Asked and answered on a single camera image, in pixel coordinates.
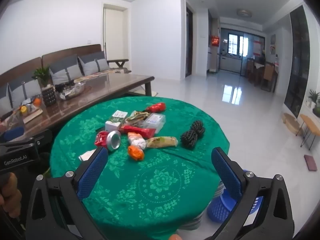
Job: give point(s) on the wooden dining chair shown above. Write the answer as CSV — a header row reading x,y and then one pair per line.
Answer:
x,y
268,76

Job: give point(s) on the plant in black dotted pot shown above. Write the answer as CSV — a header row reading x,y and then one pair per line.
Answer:
x,y
48,96

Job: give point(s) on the green and gold snack packet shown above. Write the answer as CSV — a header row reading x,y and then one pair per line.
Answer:
x,y
136,117

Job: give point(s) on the round wooden stool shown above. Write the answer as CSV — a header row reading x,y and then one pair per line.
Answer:
x,y
291,122

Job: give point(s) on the crumpled red wrapper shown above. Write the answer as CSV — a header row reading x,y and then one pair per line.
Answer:
x,y
156,107

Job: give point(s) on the wall poster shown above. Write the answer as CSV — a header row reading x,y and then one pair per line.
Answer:
x,y
272,44

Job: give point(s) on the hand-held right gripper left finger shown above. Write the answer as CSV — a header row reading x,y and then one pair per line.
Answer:
x,y
92,172

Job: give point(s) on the potted plant in white pot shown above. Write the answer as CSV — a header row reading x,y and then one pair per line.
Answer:
x,y
313,98

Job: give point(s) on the dark doorway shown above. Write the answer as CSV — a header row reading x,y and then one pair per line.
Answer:
x,y
189,42

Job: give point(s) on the purple floor mat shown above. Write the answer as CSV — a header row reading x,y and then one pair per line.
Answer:
x,y
310,163

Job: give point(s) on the person's left hand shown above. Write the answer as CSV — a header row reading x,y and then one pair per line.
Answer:
x,y
11,195

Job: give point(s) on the white and green carton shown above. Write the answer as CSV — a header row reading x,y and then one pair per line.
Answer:
x,y
115,120

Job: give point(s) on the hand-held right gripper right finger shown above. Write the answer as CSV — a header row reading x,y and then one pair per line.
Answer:
x,y
226,175

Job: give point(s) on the dining table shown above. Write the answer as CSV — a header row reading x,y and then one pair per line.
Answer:
x,y
260,66

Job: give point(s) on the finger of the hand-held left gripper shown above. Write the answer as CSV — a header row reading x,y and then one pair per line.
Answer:
x,y
13,133
41,138

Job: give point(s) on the glass sliding door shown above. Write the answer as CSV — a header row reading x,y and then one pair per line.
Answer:
x,y
237,47

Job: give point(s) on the orange fruit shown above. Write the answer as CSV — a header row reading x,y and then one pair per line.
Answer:
x,y
37,102

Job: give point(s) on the wooden coffee table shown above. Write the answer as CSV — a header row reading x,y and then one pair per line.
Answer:
x,y
107,86

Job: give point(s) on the glass tray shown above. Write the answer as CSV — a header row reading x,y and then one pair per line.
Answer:
x,y
72,95

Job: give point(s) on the patterned table runner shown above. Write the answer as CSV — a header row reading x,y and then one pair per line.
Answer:
x,y
105,73

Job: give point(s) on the long red packet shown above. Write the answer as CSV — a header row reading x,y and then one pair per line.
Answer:
x,y
137,130

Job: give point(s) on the blue plastic stool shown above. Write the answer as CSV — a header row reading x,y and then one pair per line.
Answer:
x,y
220,210

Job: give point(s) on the white teapot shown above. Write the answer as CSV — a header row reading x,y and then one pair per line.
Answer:
x,y
79,87

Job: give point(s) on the dark glass cabinet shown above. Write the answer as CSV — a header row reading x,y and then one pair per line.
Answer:
x,y
297,62

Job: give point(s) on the wooden sofa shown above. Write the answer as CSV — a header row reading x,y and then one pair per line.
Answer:
x,y
62,55

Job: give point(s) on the crushed red drink can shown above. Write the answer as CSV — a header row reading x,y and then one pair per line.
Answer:
x,y
110,140

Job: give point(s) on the round ceiling lamp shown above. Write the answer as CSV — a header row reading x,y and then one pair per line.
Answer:
x,y
243,13

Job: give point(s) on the clear plastic box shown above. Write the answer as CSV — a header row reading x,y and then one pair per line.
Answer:
x,y
155,122

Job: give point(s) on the person's right hand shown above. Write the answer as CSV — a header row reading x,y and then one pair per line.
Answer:
x,y
175,237

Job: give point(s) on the red wall decoration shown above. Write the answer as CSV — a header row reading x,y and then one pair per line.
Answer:
x,y
215,41

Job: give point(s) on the yellow green packet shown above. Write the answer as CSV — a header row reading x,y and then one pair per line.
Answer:
x,y
162,141

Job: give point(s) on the white door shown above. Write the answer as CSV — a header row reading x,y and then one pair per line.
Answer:
x,y
113,32

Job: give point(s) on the wooden board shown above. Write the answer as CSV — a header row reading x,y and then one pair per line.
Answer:
x,y
33,115

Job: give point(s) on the white paper scrap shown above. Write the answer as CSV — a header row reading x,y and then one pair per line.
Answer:
x,y
86,155

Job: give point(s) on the green patterned tablecloth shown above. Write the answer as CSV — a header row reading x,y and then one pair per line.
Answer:
x,y
155,185

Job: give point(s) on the white and orange packet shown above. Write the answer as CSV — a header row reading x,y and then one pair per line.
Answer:
x,y
137,140

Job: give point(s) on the wooden bench table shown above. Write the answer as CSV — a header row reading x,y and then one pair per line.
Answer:
x,y
310,125

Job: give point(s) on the grey pillow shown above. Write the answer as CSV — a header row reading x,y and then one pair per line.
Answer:
x,y
93,63
65,71
25,90
5,100

